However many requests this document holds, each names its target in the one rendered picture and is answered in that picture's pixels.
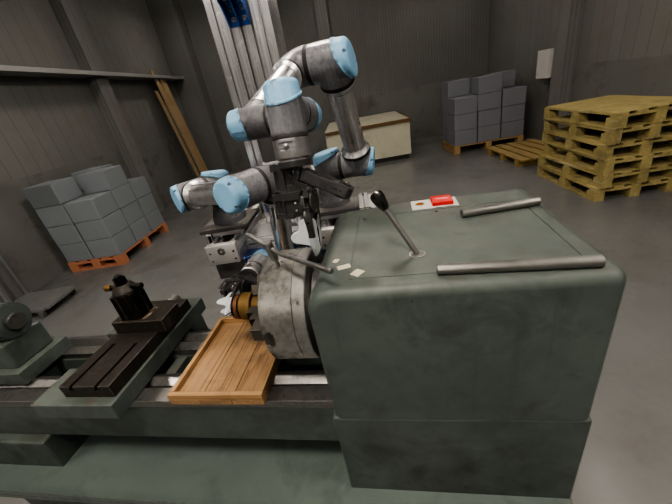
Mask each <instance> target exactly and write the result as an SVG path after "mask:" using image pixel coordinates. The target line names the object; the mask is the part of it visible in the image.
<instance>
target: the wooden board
mask: <svg viewBox="0 0 672 504"><path fill-rule="evenodd" d="M250 329H251V324H250V322H249V320H243V319H235V318H234V317H233V316H231V317H220V319H219V320H218V322H217V323H216V325H215V326H214V328H213V329H212V330H211V332H210V333H209V335H208V336H207V338H206V339H205V341H204V342H203V344H202V345H201V346H200V348H199V349H198V351H197V352H196V354H195V355H194V357H193V358H192V360H191V361H190V363H189V364H188V365H187V367H186V368H185V370H184V371H183V373H182V374H181V376H180V377H179V379H178V380H177V381H176V383H175V384H174V386H173V387H172V389H171V390H170V392H169V393H168V395H167V397H168V399H169V400H170V402H171V404H172V405H201V404H203V405H232V404H234V405H265V403H266V400H267V398H268V395H269V392H270V389H271V387H272V384H273V381H274V378H275V376H276V373H277V370H278V368H279V365H280V362H281V359H277V358H275V357H274V356H273V355H272V354H271V353H270V352H269V350H268V349H267V347H266V342H265V341H254V340H253V338H252V335H251V332H250Z"/></svg>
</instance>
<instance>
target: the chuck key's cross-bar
mask: <svg viewBox="0 0 672 504"><path fill-rule="evenodd" d="M246 237H248V238H249V239H251V240H253V241H254V242H256V243H258V244H259V245H261V246H263V247H264V245H263V241H262V240H260V239H258V238H257V237H255V236H253V235H252V234H250V233H246ZM270 251H271V252H273V253H274V254H276V255H278V256H280V257H282V258H285V259H288V260H291V261H294V262H297V263H300V264H303V265H306V266H309V267H312V268H315V269H318V270H321V271H324V272H326V273H329V274H332V273H333V272H334V269H333V268H331V267H327V266H324V265H321V264H318V263H315V262H312V261H308V260H305V259H302V258H299V257H296V256H293V255H289V254H286V253H283V252H281V251H279V250H277V249H276V248H274V247H271V248H270Z"/></svg>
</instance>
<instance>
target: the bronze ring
mask: <svg viewBox="0 0 672 504"><path fill-rule="evenodd" d="M257 299H258V295H252V291H251V292H243V293H242V294H236V295H234V296H233V297H232V299H231V303H230V310H231V314H232V316H233V317H234V318H235V319H243V320H249V319H248V316H247V314H246V312H247V311H248V309H249V307H250V306H258V303H257Z"/></svg>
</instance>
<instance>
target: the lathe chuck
mask: <svg viewBox="0 0 672 504"><path fill-rule="evenodd" d="M301 249H303V248H299V249H289V250H281V252H283V253H286V254H289V255H293V256H296V257H297V255H298V253H299V252H300V250H301ZM278 257H279V259H278V260H279V261H281V262H283V263H284V266H283V267H282V268H281V269H279V270H273V269H272V266H273V264H274V263H273V262H272V261H271V260H270V258H269V256H268V257H267V259H266V260H265V262H264V264H263V267H262V270H261V274H260V278H259V285H258V299H257V303H258V318H259V324H260V330H261V334H262V335H266V333H267V332H270V333H271V334H273V336H274V339H275V342H276V345H275V346H271V344H268V345H266V347H267V349H268V350H269V352H270V353H271V354H272V355H273V356H274V357H275V358H277V359H291V358H308V357H306V356H305V355H304V354H303V352H302V351H301V349H300V347H299V344H298V341H297V338H296V334H295V330H294V324H293V317H292V306H291V283H292V274H293V268H294V263H295V262H294V261H291V260H288V259H285V258H282V257H280V256H278Z"/></svg>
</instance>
